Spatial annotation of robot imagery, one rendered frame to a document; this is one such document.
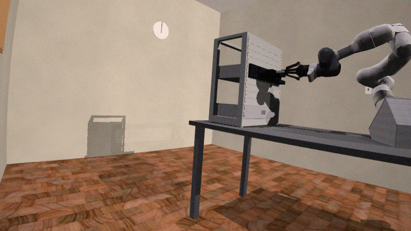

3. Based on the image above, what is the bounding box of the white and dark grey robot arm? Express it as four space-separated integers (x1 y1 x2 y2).
307 23 411 112

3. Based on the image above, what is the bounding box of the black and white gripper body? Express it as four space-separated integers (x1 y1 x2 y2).
296 65 309 77

